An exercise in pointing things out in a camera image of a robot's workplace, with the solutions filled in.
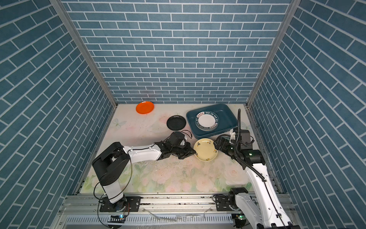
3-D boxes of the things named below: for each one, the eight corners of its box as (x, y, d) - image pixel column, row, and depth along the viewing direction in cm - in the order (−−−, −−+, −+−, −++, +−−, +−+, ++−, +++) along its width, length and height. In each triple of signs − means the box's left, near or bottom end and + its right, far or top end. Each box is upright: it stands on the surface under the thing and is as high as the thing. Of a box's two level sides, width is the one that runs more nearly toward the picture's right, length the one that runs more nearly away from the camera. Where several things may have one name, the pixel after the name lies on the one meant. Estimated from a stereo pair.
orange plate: (135, 113, 117) (134, 112, 115) (138, 103, 125) (138, 101, 123) (152, 113, 117) (152, 112, 115) (155, 103, 125) (154, 101, 123)
